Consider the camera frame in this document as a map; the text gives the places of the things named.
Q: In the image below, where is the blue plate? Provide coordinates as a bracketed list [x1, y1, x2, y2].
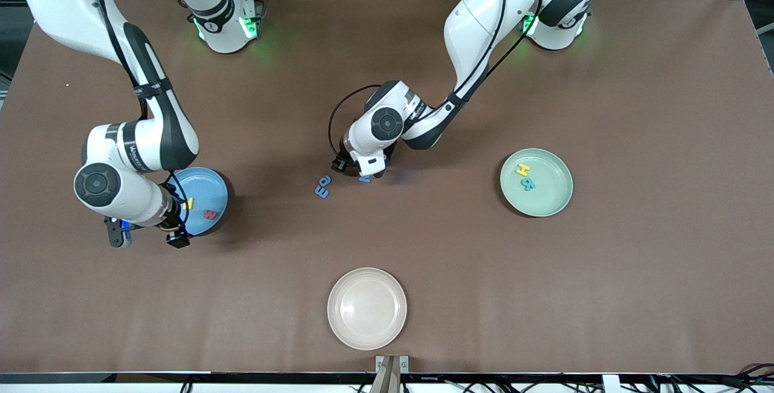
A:
[163, 166, 230, 237]

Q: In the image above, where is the beige plate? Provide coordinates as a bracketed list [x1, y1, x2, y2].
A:
[327, 267, 408, 351]

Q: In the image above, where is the green plate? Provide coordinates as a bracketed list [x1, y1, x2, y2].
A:
[499, 148, 574, 218]

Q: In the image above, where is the metal table edge bracket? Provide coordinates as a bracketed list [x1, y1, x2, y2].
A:
[375, 355, 410, 375]

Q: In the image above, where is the brown wooden post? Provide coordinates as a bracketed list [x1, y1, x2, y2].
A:
[369, 357, 402, 393]

